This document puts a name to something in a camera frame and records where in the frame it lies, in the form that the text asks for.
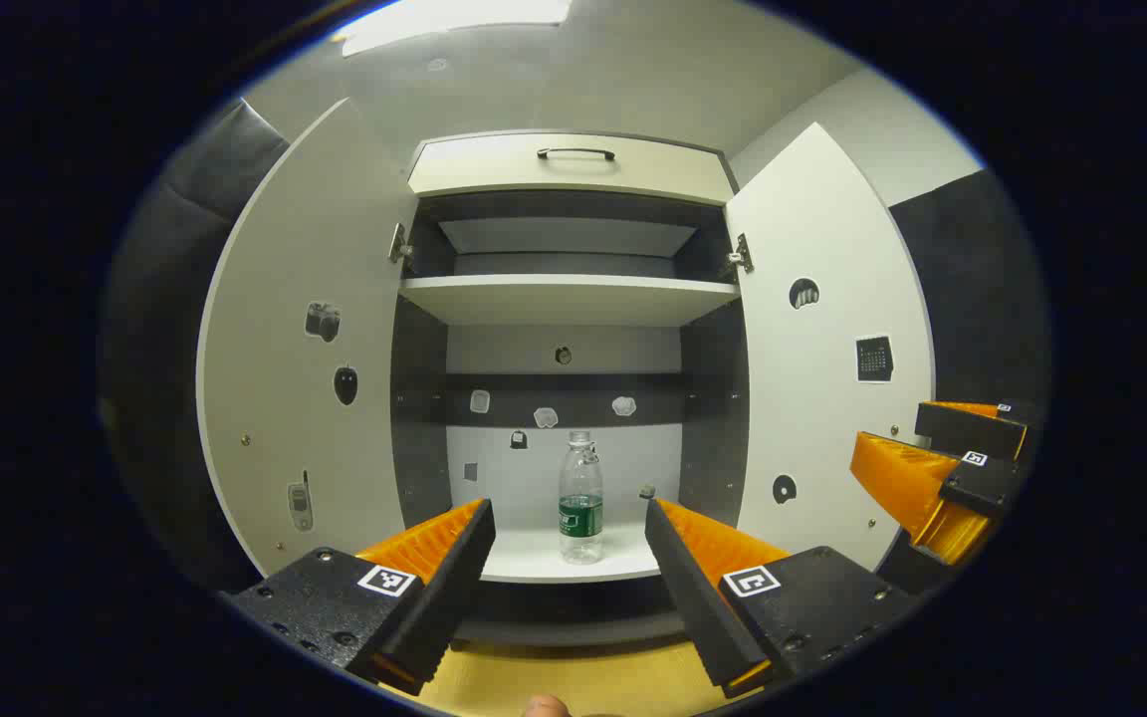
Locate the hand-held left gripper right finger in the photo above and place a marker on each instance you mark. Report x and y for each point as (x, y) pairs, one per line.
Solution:
(693, 597)

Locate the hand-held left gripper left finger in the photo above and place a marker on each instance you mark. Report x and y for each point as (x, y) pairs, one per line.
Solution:
(454, 588)

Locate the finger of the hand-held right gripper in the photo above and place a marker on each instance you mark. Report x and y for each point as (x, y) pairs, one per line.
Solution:
(902, 478)
(967, 426)

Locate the white cabinet door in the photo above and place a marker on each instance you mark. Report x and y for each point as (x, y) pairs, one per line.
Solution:
(275, 438)
(832, 418)

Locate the clear plastic bottle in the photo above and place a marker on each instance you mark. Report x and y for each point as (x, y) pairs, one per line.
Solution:
(581, 518)

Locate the metal door hinge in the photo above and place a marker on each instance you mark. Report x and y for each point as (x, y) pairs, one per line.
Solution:
(400, 244)
(741, 254)

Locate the white cabinet drawer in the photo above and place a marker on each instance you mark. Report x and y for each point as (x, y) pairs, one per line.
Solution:
(494, 169)

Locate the ceiling light panel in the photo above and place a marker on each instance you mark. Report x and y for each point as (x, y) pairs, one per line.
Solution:
(454, 20)

